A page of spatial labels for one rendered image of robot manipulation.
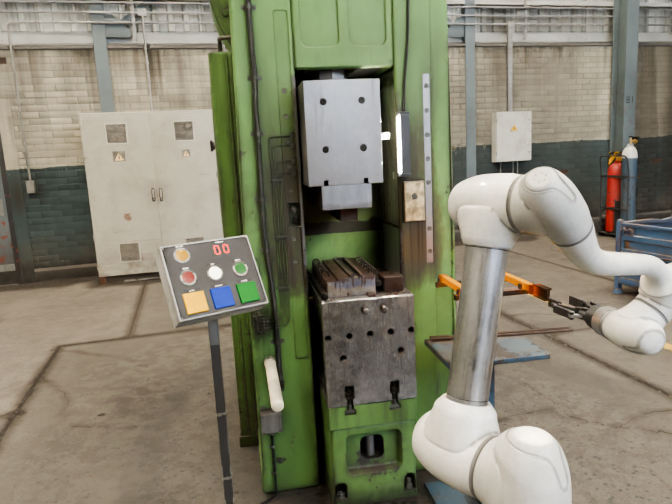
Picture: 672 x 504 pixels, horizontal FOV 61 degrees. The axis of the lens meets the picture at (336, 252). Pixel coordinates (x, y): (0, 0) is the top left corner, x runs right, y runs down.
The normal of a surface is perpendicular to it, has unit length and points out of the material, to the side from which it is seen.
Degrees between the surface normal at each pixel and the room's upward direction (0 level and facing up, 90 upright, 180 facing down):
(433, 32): 90
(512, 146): 90
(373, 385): 90
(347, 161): 90
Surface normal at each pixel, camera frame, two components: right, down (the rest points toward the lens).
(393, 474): 0.18, 0.15
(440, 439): -0.76, -0.13
